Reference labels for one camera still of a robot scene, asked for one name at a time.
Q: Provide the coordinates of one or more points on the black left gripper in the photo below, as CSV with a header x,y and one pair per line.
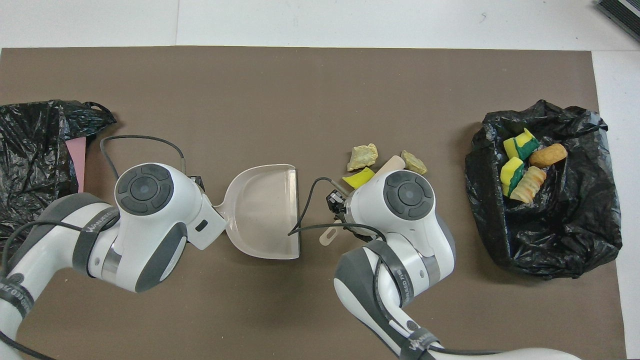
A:
x,y
197,183

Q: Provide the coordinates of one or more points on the yellow green-backed sponge piece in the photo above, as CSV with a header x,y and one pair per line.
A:
x,y
517,146
511,172

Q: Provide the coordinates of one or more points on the cream sponge piece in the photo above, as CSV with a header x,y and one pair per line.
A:
x,y
529,185

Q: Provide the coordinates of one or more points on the black plastic trash bag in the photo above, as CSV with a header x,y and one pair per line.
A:
x,y
565,235
30,150

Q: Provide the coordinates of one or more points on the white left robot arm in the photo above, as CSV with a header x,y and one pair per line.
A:
x,y
145,225

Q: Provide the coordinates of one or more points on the dark grey ribbed device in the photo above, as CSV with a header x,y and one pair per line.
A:
x,y
620,15

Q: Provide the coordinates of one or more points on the brown toy bread roll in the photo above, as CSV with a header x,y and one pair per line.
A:
x,y
548,155

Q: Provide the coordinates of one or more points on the brown table mat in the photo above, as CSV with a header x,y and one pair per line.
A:
x,y
320,85

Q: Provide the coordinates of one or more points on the beige plastic dustpan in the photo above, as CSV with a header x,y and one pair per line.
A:
x,y
265,215

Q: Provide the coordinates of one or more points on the jagged pale foam chunk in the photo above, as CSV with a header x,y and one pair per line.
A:
x,y
362,158

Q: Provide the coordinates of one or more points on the beige hand brush black bristles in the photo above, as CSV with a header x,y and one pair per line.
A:
x,y
392,164

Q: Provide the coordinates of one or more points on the oval pale foam chunk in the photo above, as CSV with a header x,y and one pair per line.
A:
x,y
414,162

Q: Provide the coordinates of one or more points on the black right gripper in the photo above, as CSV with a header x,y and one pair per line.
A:
x,y
336,200

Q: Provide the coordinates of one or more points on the small yellow sponge wedge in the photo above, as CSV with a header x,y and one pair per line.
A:
x,y
359,179

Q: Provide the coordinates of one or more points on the pink bin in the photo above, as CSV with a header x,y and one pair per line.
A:
x,y
77,160

